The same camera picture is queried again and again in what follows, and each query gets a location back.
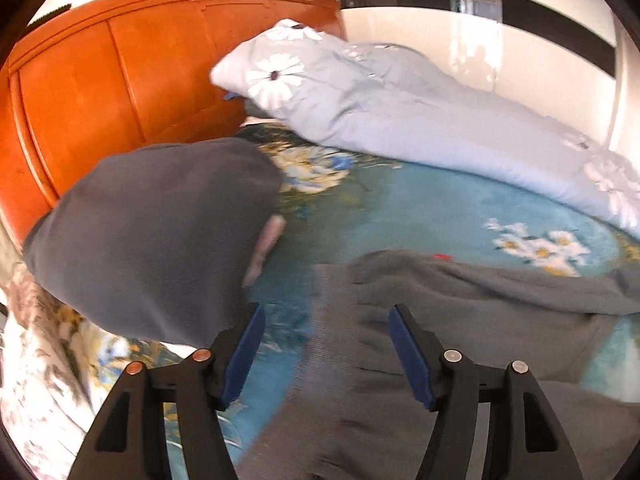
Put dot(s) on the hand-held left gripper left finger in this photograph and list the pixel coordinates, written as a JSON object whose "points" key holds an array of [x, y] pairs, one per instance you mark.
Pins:
{"points": [[244, 355]]}

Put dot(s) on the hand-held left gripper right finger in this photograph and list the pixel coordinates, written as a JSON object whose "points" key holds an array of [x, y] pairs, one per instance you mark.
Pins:
{"points": [[411, 360]]}

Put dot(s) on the grey knit sweater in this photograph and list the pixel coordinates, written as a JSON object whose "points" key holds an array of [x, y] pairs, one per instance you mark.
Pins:
{"points": [[490, 310]]}

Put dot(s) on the pink cloth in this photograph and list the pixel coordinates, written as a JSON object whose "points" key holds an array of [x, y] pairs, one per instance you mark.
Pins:
{"points": [[267, 245]]}

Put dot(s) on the dark grey pillow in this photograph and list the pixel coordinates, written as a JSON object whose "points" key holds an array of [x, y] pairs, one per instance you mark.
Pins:
{"points": [[155, 230]]}

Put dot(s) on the blue floral bed sheet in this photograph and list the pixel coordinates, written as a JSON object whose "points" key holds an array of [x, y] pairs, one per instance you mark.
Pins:
{"points": [[410, 205]]}

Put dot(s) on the white floral blanket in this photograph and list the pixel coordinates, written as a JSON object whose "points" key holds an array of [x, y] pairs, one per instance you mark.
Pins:
{"points": [[45, 395]]}

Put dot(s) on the light grey floral duvet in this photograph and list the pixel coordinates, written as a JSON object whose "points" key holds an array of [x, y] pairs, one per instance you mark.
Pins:
{"points": [[400, 110]]}

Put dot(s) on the orange wooden headboard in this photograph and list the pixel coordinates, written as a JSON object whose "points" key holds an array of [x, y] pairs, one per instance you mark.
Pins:
{"points": [[115, 85]]}

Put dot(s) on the white black-striped wardrobe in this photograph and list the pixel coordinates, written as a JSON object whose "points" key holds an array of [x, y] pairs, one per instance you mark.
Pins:
{"points": [[525, 35]]}

